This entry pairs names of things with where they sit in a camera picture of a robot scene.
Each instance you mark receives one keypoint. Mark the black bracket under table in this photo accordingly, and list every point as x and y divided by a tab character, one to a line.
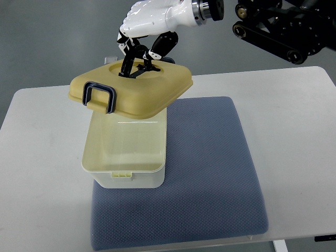
325	238

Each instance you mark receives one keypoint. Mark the white table leg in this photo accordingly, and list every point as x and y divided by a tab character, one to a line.
280	245

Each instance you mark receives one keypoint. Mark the yellow box lid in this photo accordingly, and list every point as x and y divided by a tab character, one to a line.
104	90

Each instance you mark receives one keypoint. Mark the blue grey cushion mat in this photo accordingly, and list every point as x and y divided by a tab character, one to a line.
210	191

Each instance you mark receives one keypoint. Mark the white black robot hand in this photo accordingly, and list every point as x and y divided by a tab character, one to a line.
148	33

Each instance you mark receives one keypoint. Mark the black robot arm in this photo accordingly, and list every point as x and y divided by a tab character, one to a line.
293	34

